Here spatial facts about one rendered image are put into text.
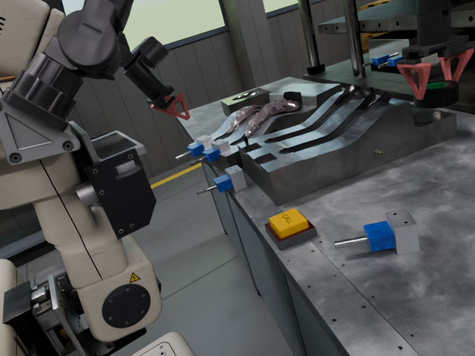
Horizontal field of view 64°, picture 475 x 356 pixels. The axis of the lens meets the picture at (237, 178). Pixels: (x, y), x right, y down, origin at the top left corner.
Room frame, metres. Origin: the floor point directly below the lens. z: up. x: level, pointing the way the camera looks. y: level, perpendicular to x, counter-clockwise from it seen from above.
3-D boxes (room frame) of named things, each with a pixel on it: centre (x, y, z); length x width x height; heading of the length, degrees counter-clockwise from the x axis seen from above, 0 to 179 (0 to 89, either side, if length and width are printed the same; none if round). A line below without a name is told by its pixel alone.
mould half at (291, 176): (0.96, -0.29, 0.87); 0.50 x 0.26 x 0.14; 100
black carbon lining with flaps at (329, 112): (0.96, -0.28, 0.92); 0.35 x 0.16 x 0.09; 100
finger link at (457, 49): (0.73, -0.46, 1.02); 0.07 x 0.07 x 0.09; 15
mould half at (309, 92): (1.29, -0.15, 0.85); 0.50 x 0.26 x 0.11; 117
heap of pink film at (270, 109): (1.29, -0.15, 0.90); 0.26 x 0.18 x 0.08; 117
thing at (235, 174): (0.94, 0.05, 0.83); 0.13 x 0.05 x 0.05; 102
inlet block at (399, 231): (0.54, -0.19, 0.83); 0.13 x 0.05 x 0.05; 80
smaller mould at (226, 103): (1.75, -0.14, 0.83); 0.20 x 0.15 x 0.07; 100
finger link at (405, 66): (0.72, -0.40, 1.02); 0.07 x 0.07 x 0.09; 15
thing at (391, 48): (1.63, -0.99, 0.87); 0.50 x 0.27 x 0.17; 100
